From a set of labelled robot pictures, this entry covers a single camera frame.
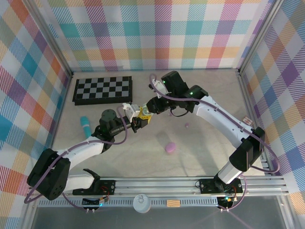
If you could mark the white round lid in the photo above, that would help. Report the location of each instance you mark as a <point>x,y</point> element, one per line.
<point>142,204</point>

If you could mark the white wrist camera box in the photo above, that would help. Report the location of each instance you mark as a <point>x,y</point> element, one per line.
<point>131,111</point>
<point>158,87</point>

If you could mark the aluminium frame post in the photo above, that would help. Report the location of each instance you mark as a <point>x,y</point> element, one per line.
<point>257,35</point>
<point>52,43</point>

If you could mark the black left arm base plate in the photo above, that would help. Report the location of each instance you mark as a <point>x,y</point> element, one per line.
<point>107,187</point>

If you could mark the aluminium side rail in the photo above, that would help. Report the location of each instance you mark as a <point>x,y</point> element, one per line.
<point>247,102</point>
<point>59,119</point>

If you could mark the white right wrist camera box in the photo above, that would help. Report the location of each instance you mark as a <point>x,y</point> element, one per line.
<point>158,87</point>

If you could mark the small printed card box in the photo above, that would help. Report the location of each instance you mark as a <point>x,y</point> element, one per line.
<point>247,121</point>

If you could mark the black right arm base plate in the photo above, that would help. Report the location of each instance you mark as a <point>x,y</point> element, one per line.
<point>207,186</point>

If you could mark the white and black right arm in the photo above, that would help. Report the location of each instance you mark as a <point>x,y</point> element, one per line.
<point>214,114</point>

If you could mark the small wooden block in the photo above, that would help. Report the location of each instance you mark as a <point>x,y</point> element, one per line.
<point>173,203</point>

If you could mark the aluminium front rail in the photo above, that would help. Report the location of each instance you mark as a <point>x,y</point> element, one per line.
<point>155,186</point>

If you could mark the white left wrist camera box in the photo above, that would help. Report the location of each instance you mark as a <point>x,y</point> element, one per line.
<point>131,111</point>

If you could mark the teal cylinder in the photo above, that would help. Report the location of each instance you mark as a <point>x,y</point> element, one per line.
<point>85,124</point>

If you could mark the purple earbud charging case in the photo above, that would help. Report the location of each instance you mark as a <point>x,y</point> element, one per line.
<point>170,148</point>

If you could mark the black folding chessboard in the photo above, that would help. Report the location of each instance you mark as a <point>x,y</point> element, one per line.
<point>102,90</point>

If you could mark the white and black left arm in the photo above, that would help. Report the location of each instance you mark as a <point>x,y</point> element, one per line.
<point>78,152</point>

